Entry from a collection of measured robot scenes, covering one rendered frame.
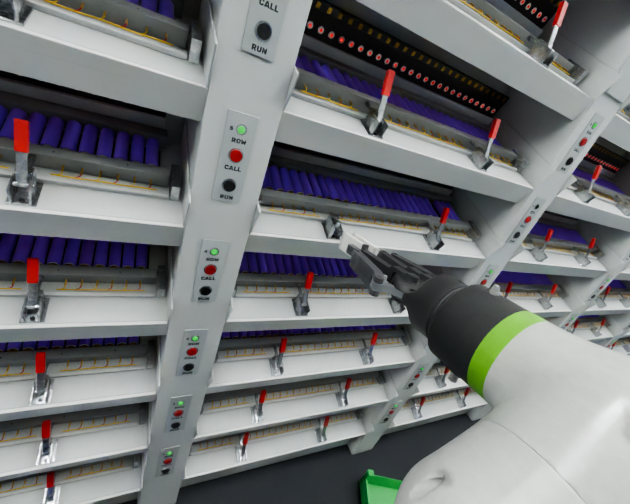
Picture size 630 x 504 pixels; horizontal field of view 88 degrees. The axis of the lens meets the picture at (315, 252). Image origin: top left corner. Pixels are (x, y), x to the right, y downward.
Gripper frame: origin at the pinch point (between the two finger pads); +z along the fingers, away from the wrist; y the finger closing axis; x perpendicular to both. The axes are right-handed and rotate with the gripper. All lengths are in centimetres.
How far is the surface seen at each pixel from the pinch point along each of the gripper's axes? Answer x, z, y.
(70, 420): -52, 23, -40
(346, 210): 3.2, 12.3, 4.1
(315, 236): -1.3, 7.9, -3.7
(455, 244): -0.1, 10.0, 35.5
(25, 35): 16.3, 3.6, -41.7
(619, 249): 6, 8, 115
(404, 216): 4.0, 12.3, 19.1
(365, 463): -90, 19, 49
